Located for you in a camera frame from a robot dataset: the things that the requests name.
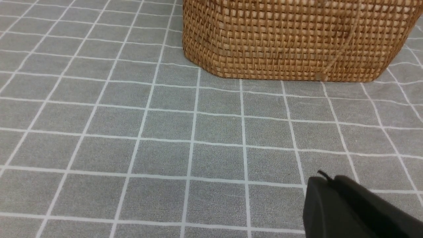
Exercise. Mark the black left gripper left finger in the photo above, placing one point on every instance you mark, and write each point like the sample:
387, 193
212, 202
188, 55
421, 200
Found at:
331, 209

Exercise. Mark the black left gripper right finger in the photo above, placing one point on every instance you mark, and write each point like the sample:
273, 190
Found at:
381, 217

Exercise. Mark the woven rattan basket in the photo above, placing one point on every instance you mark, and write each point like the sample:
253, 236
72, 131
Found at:
312, 40

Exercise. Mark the grey checked tablecloth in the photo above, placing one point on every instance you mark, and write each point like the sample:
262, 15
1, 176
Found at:
107, 130

